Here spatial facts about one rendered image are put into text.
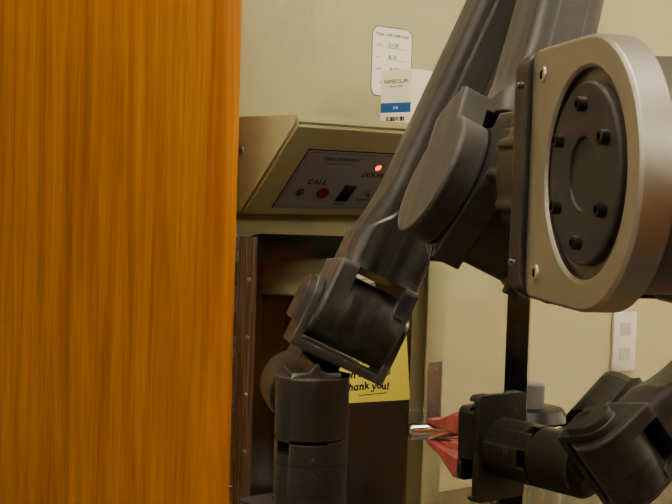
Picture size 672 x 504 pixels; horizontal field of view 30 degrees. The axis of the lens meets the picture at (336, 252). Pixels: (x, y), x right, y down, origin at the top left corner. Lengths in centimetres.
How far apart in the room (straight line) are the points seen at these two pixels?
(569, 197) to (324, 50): 85
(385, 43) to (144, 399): 49
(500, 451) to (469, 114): 50
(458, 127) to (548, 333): 161
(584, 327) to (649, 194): 190
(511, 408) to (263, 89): 42
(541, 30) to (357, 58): 63
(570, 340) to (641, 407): 128
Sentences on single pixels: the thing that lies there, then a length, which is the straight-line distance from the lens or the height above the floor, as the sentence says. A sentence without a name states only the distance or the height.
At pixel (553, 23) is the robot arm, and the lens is 82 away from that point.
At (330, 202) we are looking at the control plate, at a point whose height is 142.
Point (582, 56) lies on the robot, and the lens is 56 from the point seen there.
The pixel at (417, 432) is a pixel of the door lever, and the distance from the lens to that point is 128.
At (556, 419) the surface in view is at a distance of 153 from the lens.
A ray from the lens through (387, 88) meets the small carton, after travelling 139.
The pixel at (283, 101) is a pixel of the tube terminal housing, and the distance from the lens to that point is 136.
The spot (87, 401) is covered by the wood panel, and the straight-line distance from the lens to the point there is 142.
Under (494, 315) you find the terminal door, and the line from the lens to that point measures 132.
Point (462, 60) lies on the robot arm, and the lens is 98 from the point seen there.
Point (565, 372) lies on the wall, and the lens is 237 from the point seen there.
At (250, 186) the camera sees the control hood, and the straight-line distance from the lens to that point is 128.
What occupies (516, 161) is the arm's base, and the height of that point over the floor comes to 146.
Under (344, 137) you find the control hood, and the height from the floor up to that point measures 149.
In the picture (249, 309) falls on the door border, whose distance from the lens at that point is 131.
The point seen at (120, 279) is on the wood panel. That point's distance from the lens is 134.
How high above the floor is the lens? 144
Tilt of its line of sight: 3 degrees down
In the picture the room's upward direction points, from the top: 2 degrees clockwise
